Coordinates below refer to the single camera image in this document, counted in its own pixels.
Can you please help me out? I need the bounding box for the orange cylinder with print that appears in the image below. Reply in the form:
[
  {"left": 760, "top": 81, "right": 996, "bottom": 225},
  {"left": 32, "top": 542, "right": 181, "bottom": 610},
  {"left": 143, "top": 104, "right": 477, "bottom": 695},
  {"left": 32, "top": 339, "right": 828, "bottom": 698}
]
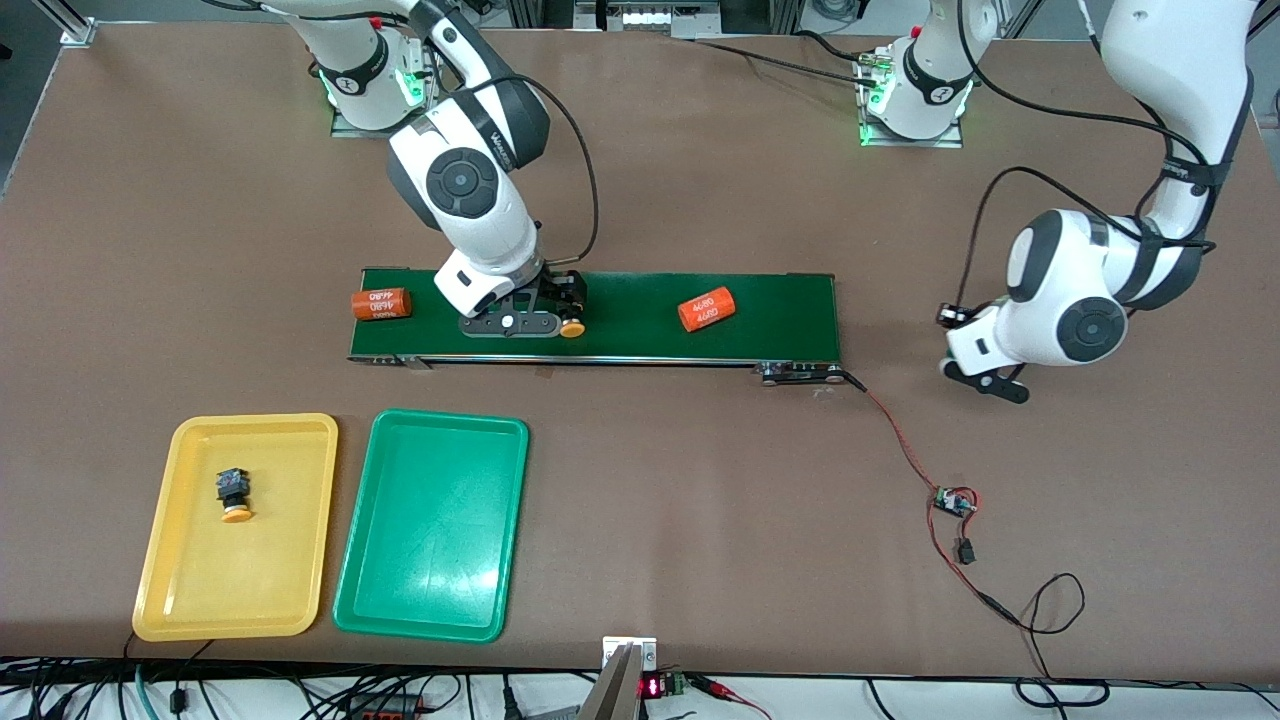
[
  {"left": 351, "top": 287, "right": 413, "bottom": 322},
  {"left": 677, "top": 285, "right": 738, "bottom": 334}
]

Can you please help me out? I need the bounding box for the green conveyor belt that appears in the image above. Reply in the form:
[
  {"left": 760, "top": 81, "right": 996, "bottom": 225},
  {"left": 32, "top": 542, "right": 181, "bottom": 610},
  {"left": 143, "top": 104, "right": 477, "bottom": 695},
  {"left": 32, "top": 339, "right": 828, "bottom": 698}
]
[{"left": 347, "top": 268, "right": 844, "bottom": 386}]

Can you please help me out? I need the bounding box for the green plastic tray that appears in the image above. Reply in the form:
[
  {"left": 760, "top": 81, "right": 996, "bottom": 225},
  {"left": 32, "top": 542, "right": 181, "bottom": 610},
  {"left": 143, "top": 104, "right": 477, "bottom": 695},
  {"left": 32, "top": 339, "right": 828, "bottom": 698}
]
[{"left": 332, "top": 408, "right": 530, "bottom": 644}]

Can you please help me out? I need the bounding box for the red clip lead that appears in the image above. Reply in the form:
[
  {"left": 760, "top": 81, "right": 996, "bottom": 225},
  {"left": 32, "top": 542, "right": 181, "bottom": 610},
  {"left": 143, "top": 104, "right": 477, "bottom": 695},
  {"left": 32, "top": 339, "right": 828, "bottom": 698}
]
[{"left": 690, "top": 676, "right": 771, "bottom": 720}]

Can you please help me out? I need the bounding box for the yellow plastic tray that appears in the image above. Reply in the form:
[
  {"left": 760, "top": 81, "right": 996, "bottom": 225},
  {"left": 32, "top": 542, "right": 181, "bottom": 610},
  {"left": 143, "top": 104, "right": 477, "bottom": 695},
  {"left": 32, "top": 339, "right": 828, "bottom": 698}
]
[{"left": 132, "top": 413, "right": 339, "bottom": 642}]

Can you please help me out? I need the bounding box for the black power strip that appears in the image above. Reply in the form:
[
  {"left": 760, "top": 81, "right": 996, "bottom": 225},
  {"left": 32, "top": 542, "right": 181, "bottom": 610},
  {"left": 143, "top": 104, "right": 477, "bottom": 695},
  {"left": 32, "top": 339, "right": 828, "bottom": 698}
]
[{"left": 345, "top": 695, "right": 426, "bottom": 720}]

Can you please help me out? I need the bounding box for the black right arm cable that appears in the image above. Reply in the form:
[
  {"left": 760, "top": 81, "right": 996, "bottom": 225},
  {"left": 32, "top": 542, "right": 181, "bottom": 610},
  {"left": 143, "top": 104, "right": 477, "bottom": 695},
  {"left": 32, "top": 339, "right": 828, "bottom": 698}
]
[{"left": 465, "top": 75, "right": 601, "bottom": 266}]

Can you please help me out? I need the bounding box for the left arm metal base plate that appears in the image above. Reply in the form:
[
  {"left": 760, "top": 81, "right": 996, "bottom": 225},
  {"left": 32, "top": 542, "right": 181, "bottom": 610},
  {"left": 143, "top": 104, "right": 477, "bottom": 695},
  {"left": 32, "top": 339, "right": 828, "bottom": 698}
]
[{"left": 855, "top": 50, "right": 966, "bottom": 149}]

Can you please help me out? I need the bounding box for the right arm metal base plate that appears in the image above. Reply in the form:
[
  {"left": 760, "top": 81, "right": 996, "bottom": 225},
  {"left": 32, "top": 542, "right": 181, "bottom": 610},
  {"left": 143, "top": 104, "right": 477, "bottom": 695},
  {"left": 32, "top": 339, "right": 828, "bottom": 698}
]
[{"left": 330, "top": 30, "right": 446, "bottom": 139}]

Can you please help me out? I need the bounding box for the aluminium frame with light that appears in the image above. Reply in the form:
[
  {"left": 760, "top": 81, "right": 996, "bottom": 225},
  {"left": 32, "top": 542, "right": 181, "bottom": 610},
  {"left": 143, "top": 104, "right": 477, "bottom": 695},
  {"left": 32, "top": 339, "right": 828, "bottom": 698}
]
[{"left": 505, "top": 0, "right": 806, "bottom": 41}]

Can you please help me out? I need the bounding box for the black cable on table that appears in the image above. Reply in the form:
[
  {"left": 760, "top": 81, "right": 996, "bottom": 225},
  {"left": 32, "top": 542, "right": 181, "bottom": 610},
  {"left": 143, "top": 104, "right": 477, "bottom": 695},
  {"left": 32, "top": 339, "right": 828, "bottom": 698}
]
[{"left": 693, "top": 28, "right": 881, "bottom": 89}]

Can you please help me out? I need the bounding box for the grey metal camera mount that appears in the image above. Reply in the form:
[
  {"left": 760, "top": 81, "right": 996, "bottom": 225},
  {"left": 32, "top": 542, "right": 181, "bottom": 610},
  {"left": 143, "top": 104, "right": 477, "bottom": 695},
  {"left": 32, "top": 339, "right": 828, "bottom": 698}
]
[{"left": 577, "top": 637, "right": 659, "bottom": 720}]

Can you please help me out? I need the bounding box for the aluminium profile post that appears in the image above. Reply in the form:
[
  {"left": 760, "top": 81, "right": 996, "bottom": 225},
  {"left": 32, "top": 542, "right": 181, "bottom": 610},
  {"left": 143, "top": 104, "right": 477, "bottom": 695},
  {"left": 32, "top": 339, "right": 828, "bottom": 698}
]
[{"left": 35, "top": 0, "right": 98, "bottom": 47}]

